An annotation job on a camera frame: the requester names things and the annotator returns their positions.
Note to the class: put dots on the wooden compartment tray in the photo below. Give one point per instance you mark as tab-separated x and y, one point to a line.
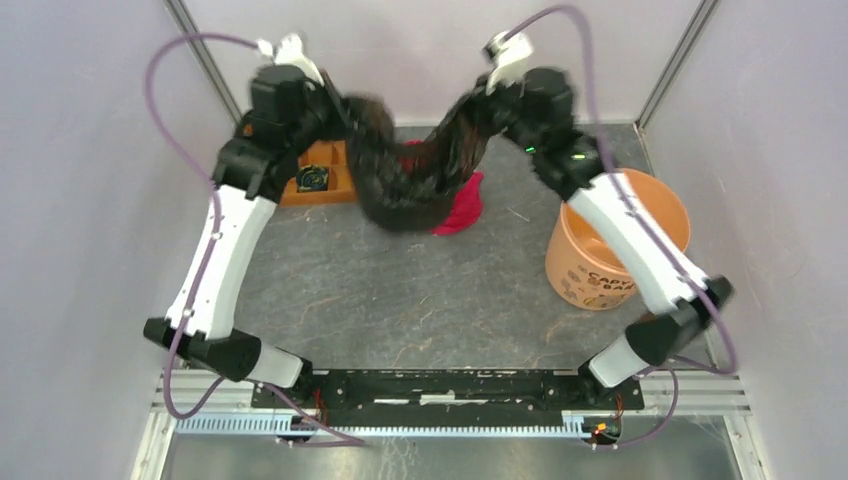
332	155

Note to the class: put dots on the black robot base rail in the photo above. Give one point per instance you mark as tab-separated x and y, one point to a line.
457	397

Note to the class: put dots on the red crumpled cloth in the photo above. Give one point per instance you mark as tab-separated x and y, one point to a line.
460	205

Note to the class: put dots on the orange plastic trash bin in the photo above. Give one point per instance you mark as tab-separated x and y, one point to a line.
583	269

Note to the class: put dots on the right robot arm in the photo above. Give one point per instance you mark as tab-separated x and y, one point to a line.
533	109

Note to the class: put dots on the black plastic trash bag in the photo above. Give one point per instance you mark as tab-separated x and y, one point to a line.
373	151

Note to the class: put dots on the blue green rolled item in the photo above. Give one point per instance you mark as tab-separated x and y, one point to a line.
312	178

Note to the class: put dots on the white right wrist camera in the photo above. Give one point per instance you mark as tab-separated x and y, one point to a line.
508	55

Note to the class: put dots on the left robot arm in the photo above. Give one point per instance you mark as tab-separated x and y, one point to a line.
293	106

